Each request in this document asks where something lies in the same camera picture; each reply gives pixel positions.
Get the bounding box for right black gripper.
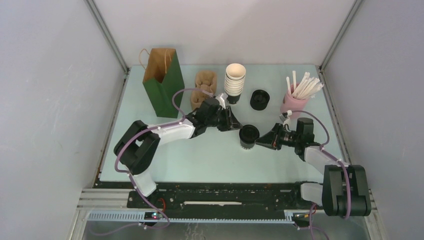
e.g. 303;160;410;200
255;123;301;151

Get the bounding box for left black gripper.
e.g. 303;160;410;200
206;107;243;134

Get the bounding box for black cup lid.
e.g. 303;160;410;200
239;124;260;144

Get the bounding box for black paper coffee cup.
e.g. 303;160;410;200
239;136;257;150

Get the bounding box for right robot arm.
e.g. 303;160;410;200
255;117;372;218

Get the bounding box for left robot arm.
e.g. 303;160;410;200
113;97;243;208

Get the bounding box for stack of black lids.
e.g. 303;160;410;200
249;89;270;111

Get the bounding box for pink straw holder cup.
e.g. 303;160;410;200
280;84;309;119

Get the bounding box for brown pulp cup carrier stack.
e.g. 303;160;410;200
190;70;217;110

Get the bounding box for stack of paper cups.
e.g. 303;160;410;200
224;63;247;105

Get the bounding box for white wrapped straws bundle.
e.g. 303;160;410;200
286;70;324;100

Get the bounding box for green paper bag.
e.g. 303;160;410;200
142;48;185;119

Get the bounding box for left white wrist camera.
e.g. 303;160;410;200
213;92;228;109

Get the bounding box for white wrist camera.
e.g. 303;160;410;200
213;92;228;109
279;110;293;126

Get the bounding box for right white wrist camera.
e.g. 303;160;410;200
279;110;293;126

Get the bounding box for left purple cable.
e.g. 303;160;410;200
87;87;215;237

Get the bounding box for purple cable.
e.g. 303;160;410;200
87;87;215;237
288;109;354;240

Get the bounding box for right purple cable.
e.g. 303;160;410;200
288;109;354;240

